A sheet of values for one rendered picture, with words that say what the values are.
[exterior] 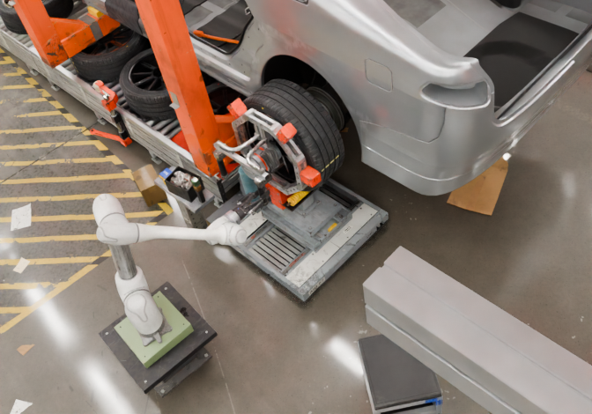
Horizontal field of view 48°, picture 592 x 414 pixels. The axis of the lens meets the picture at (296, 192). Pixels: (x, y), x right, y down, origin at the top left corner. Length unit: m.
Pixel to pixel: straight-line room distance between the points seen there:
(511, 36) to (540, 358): 3.72
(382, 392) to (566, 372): 2.72
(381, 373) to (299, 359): 0.64
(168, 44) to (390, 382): 2.08
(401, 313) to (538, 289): 3.45
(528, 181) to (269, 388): 2.23
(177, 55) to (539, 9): 2.37
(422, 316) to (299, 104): 2.88
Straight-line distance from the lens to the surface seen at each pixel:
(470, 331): 0.85
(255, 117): 3.70
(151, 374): 3.86
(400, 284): 0.88
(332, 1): 3.36
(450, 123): 3.25
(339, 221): 4.36
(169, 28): 3.61
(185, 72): 3.78
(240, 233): 3.38
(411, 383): 3.55
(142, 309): 3.70
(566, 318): 4.22
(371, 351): 3.63
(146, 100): 5.08
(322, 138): 3.67
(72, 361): 4.46
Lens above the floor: 3.56
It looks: 48 degrees down
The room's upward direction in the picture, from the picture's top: 12 degrees counter-clockwise
